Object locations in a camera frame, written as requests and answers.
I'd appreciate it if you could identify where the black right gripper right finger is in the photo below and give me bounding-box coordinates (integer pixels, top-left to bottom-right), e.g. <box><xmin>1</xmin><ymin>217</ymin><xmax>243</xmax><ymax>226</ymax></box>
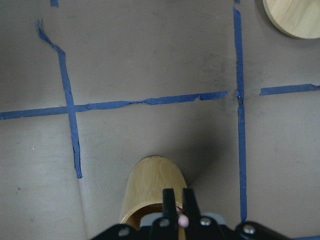
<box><xmin>182</xmin><ymin>188</ymin><xmax>223</xmax><ymax>240</ymax></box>

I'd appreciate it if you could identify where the brown paper table cover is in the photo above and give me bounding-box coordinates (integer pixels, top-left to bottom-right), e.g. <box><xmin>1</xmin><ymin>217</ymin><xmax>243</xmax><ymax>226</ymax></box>
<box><xmin>0</xmin><ymin>0</ymin><xmax>320</xmax><ymax>240</ymax></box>

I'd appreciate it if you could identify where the bamboo chopstick holder cup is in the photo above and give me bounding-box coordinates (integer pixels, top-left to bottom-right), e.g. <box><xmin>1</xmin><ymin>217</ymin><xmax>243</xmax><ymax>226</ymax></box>
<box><xmin>119</xmin><ymin>156</ymin><xmax>187</xmax><ymax>230</ymax></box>

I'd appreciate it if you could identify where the pink chopstick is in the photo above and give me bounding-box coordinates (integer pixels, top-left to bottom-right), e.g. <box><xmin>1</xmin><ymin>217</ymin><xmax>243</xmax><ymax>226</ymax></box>
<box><xmin>176</xmin><ymin>207</ymin><xmax>189</xmax><ymax>229</ymax></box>

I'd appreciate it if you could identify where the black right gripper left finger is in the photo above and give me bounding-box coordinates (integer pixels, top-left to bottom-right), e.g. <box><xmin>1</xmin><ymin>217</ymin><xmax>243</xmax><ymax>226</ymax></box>
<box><xmin>149</xmin><ymin>188</ymin><xmax>179</xmax><ymax>240</ymax></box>

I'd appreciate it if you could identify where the wooden mug tree stand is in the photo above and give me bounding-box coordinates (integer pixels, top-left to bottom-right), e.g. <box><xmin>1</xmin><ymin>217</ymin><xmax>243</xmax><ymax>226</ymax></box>
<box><xmin>263</xmin><ymin>0</ymin><xmax>320</xmax><ymax>40</ymax></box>

